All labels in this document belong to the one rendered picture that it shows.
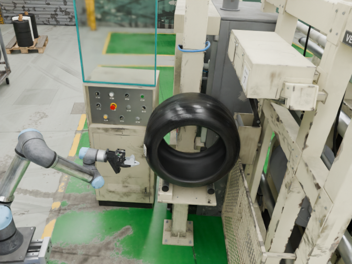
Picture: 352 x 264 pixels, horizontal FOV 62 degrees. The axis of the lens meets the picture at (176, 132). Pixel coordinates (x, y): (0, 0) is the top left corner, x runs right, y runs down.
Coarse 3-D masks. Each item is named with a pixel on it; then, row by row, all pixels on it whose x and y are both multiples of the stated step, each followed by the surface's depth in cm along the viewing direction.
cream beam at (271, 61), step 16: (240, 32) 155; (256, 32) 157; (272, 32) 159; (240, 48) 132; (256, 48) 128; (272, 48) 130; (288, 48) 131; (240, 64) 130; (256, 64) 110; (272, 64) 110; (288, 64) 110; (304, 64) 111; (240, 80) 129; (256, 80) 113; (272, 80) 113; (288, 80) 112; (304, 80) 112; (256, 96) 116; (272, 96) 116
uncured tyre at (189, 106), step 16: (176, 96) 166; (192, 96) 162; (208, 96) 166; (160, 112) 159; (176, 112) 152; (192, 112) 151; (208, 112) 152; (224, 112) 159; (160, 128) 154; (176, 128) 153; (208, 128) 152; (224, 128) 153; (144, 144) 164; (160, 144) 190; (224, 144) 188; (160, 160) 187; (176, 160) 195; (192, 160) 196; (208, 160) 194; (224, 160) 165; (160, 176) 171; (176, 176) 184; (192, 176) 187; (208, 176) 172; (224, 176) 173
